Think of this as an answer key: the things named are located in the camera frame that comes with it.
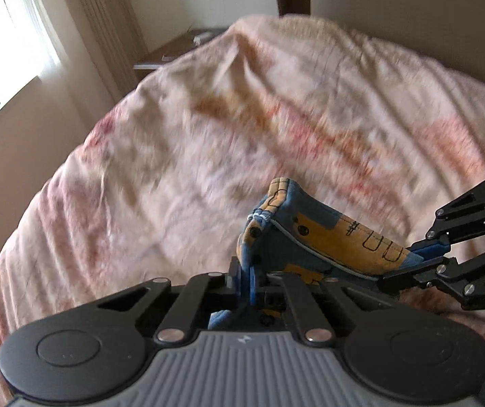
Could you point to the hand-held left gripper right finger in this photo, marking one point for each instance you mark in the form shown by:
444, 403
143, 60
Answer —
299, 302

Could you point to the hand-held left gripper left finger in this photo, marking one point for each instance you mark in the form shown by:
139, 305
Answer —
193, 305

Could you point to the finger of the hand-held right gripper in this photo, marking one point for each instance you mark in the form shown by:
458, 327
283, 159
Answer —
467, 216
420, 276

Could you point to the blue and yellow pants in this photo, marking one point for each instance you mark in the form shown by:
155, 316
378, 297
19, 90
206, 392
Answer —
310, 237

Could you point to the pink printed blanket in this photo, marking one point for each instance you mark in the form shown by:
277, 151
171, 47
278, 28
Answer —
208, 144

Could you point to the beige headboard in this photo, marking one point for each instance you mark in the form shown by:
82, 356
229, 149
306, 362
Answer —
395, 4

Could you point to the wooden nightstand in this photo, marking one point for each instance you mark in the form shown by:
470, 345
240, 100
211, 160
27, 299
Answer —
170, 53

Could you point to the small white item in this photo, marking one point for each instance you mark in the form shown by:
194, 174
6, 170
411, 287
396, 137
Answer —
203, 37

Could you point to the beige curtain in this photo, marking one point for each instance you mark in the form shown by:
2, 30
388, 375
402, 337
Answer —
106, 25

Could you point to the sheer white curtain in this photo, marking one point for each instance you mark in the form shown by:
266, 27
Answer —
30, 17

